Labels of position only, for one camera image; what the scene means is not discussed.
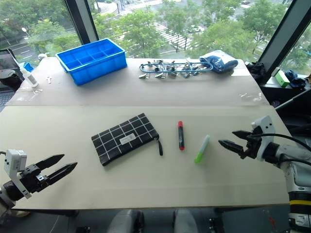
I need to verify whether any grey rounded shape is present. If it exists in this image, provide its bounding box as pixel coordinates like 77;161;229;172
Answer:
110;209;144;233
173;208;199;233

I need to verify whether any blue plastic divided bin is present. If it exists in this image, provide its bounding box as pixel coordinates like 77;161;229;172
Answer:
55;38;128;86

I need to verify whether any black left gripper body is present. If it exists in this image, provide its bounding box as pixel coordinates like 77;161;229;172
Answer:
18;164;52;194

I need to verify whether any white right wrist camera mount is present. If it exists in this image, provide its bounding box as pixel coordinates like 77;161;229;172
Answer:
251;115;273;162

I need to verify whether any green highlighter pen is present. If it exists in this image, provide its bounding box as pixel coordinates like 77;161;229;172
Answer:
194;134;210;165

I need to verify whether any red black marker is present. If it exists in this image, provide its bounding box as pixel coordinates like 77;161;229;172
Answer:
177;120;185;151

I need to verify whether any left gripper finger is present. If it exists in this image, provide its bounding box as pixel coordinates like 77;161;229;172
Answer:
47;162;78;185
36;154;65;170

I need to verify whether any blue crumpled cloth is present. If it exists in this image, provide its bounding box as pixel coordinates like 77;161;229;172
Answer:
285;69;307;88

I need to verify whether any dark window frame post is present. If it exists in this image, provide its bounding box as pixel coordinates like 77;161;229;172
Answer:
257;0;311;83
64;0;99;45

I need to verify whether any grey metal rod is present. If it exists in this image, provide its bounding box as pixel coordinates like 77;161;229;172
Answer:
275;90;311;111

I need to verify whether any dark laptop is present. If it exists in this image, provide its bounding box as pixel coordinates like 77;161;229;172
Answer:
0;48;18;108

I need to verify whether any green box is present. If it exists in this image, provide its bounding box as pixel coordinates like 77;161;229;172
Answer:
275;70;290;88

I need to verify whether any blue clip hanger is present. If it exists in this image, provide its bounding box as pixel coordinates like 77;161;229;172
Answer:
138;59;213;81

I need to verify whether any black white grid pencil case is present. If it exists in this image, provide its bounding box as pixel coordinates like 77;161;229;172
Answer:
91;113;164;167

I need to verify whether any clear crumpled plastic film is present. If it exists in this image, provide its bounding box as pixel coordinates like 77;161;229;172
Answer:
239;92;265;103
11;88;44;101

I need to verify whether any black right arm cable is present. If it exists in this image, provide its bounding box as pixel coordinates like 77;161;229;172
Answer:
252;133;311;152

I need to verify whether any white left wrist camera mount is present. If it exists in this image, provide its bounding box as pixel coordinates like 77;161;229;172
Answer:
4;149;32;200

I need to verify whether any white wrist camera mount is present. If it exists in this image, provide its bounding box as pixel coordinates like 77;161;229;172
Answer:
4;149;32;200
251;115;273;162

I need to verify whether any white squeeze bottle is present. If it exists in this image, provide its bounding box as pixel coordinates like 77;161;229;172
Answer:
17;61;39;88

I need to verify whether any dark crumpled cloth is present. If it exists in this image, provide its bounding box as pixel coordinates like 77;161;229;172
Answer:
245;61;268;81

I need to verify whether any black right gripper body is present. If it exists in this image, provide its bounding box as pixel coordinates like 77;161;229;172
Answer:
239;128;263;160

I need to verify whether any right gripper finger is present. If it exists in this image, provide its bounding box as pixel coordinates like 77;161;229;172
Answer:
231;130;253;141
218;139;245;156

